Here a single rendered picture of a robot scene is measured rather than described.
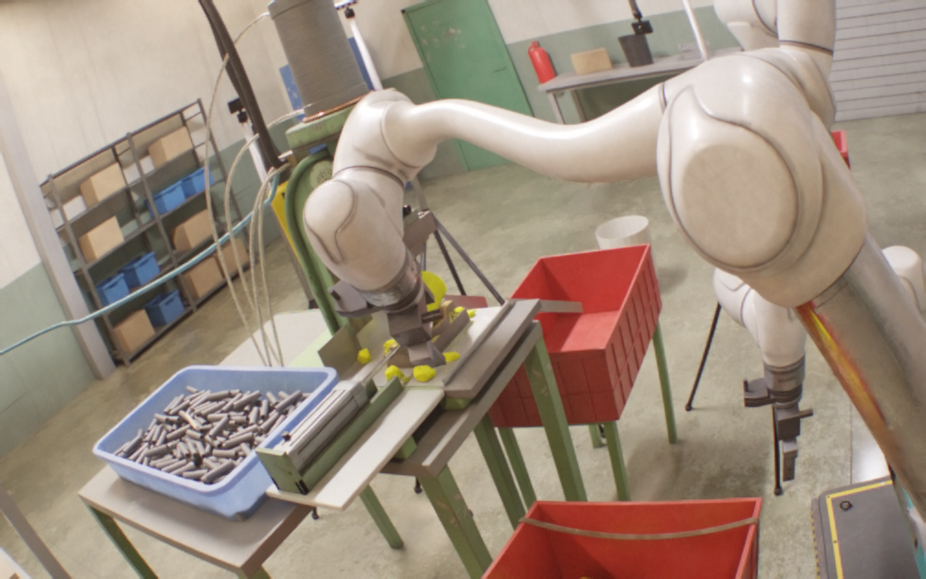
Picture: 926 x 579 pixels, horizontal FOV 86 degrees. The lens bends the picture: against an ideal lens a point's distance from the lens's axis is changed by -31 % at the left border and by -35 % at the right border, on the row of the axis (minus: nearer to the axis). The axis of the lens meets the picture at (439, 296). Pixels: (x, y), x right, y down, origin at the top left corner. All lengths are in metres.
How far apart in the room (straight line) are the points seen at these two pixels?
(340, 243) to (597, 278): 1.48
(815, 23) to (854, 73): 5.41
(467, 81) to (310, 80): 6.06
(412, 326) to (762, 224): 0.71
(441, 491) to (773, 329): 0.61
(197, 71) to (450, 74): 2.94
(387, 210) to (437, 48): 6.43
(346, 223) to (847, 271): 0.60
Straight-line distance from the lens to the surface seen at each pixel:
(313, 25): 1.20
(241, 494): 1.14
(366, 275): 0.91
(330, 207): 0.85
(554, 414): 1.49
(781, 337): 1.10
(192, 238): 6.89
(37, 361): 6.32
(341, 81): 1.19
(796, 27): 1.05
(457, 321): 1.36
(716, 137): 0.40
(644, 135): 0.65
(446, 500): 1.15
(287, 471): 1.04
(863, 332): 0.51
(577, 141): 0.70
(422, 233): 1.29
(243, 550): 1.10
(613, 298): 2.26
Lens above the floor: 1.54
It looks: 20 degrees down
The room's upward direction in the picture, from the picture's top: 21 degrees counter-clockwise
